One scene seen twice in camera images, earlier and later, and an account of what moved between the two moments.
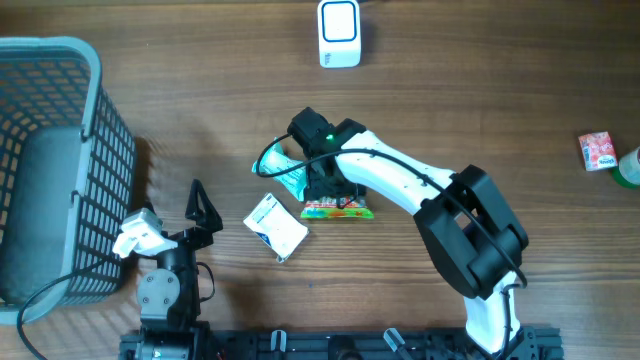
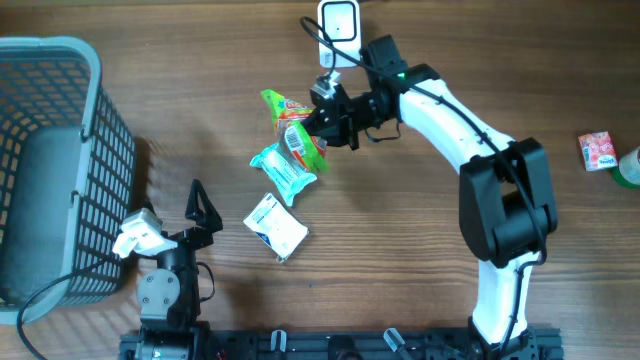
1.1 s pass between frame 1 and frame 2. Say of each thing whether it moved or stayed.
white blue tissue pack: stayed
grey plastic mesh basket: stayed
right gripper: moved
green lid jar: stayed
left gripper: stayed
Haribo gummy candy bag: moved
